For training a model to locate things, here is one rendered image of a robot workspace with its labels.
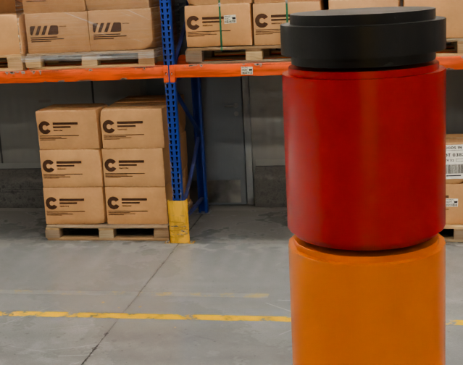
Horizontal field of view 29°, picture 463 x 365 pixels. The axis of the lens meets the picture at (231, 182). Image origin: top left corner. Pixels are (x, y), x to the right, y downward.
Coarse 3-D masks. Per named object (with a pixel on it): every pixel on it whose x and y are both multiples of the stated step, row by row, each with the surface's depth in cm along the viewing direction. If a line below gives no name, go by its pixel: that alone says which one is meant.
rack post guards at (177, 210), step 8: (168, 200) 818; (168, 208) 818; (176, 208) 814; (184, 208) 814; (176, 216) 816; (184, 216) 816; (176, 224) 818; (184, 224) 817; (176, 232) 820; (184, 232) 818; (168, 240) 829; (176, 240) 822; (184, 240) 820; (192, 240) 825
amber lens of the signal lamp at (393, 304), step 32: (320, 256) 28; (352, 256) 27; (384, 256) 27; (416, 256) 27; (320, 288) 28; (352, 288) 27; (384, 288) 27; (416, 288) 27; (320, 320) 28; (352, 320) 27; (384, 320) 27; (416, 320) 28; (320, 352) 28; (352, 352) 28; (384, 352) 27; (416, 352) 28
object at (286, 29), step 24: (288, 24) 28; (312, 24) 26; (336, 24) 26; (360, 24) 26; (384, 24) 26; (408, 24) 25; (432, 24) 26; (288, 48) 27; (312, 48) 26; (336, 48) 26; (360, 48) 25; (384, 48) 25; (408, 48) 26; (432, 48) 26
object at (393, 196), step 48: (288, 96) 27; (336, 96) 26; (384, 96) 26; (432, 96) 26; (288, 144) 28; (336, 144) 26; (384, 144) 26; (432, 144) 27; (288, 192) 28; (336, 192) 27; (384, 192) 26; (432, 192) 27; (336, 240) 27; (384, 240) 27
